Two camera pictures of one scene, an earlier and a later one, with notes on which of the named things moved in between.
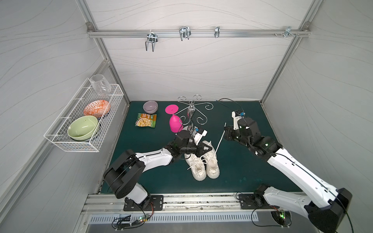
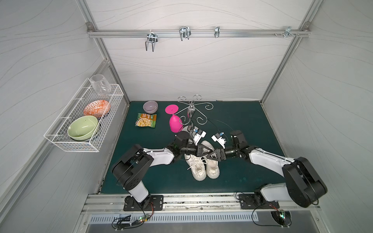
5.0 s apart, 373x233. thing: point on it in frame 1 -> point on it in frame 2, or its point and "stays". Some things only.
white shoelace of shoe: x=194 y=162 stays
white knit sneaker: x=212 y=165 stays
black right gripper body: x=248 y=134 -> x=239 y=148
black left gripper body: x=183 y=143 stays
